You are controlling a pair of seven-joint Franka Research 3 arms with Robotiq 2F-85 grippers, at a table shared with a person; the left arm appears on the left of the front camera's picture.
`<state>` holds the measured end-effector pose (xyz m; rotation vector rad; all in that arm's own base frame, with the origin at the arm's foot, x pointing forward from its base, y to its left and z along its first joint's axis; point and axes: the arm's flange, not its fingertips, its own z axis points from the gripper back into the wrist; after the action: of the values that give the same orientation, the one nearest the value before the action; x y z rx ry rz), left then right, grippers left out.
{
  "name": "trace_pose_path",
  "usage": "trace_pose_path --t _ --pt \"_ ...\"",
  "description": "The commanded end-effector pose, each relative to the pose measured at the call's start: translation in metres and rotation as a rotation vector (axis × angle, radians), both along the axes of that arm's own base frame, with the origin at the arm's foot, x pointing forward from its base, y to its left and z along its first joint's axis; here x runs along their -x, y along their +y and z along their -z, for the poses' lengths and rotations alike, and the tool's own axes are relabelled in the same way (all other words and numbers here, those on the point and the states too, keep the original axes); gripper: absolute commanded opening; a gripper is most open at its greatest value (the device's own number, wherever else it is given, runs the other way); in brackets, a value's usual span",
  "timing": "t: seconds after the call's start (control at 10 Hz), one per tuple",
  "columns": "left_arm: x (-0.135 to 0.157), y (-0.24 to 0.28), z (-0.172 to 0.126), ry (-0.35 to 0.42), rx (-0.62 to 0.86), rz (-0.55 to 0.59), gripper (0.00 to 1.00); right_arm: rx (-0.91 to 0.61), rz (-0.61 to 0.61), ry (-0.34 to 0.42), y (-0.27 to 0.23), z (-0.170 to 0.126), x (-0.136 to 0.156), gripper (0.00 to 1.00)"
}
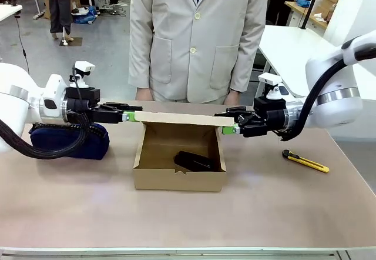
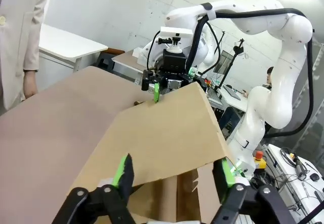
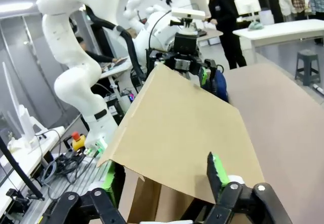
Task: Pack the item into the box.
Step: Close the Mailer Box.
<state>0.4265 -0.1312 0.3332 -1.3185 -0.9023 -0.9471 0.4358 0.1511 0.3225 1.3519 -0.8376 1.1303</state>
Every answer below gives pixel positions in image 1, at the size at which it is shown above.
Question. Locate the white table with metal legs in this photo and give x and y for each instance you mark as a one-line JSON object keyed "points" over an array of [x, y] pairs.
{"points": [[288, 51]]}

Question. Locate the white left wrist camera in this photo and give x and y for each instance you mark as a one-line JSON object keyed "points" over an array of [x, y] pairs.
{"points": [[83, 67]]}

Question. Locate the navy blue fabric pouch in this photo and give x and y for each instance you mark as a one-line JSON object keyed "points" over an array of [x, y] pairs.
{"points": [[94, 148]]}

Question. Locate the aluminium table edge rail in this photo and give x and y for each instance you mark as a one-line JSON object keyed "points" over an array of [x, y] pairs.
{"points": [[188, 254]]}

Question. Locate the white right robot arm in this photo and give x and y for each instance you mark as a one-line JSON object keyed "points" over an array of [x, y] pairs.
{"points": [[337, 107]]}

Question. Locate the person's left hand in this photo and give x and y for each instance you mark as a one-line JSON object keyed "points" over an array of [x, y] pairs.
{"points": [[233, 97]]}

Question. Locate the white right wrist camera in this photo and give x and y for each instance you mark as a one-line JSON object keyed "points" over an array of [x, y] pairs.
{"points": [[271, 80]]}

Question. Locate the blue cloth bundle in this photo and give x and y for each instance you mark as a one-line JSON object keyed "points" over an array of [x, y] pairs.
{"points": [[303, 2]]}

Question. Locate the brown cardboard box with lid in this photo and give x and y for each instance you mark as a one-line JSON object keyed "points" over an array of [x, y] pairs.
{"points": [[176, 180]]}

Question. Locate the black vertical pole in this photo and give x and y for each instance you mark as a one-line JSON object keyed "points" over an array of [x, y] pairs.
{"points": [[310, 4]]}

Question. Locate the person's beige sleeved left forearm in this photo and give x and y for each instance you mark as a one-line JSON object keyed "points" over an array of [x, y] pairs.
{"points": [[249, 66]]}

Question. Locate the person's beige jacket torso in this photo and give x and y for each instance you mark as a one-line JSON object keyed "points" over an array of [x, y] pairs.
{"points": [[191, 51]]}

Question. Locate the wooden workbench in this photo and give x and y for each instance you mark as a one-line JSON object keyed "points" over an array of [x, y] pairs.
{"points": [[296, 11]]}

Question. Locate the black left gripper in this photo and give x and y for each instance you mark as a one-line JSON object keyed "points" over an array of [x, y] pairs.
{"points": [[79, 111]]}

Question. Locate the person's right hand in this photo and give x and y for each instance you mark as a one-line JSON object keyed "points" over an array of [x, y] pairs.
{"points": [[144, 94]]}

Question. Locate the yellow black utility knife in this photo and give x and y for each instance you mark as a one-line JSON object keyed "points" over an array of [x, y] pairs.
{"points": [[308, 163]]}

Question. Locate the person's beige sleeved right forearm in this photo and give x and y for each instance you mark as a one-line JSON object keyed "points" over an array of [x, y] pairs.
{"points": [[141, 63]]}

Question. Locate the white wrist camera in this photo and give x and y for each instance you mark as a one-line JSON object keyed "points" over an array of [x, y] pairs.
{"points": [[83, 67], [271, 80]]}

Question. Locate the black stapler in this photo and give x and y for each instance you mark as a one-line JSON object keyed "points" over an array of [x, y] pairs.
{"points": [[194, 161]]}

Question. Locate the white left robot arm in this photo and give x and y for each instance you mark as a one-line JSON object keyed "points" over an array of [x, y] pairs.
{"points": [[17, 89]]}

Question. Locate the black floor stand base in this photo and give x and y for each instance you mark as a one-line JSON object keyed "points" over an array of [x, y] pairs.
{"points": [[70, 40]]}

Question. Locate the bystander in grey trousers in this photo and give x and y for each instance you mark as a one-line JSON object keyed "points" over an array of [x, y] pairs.
{"points": [[60, 7]]}

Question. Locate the blue plastic bag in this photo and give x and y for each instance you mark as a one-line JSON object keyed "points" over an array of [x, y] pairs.
{"points": [[86, 16]]}

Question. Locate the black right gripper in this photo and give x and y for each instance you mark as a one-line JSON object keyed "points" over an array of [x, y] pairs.
{"points": [[274, 118]]}

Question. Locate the small white desk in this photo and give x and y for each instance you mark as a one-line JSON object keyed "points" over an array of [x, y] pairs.
{"points": [[8, 10]]}

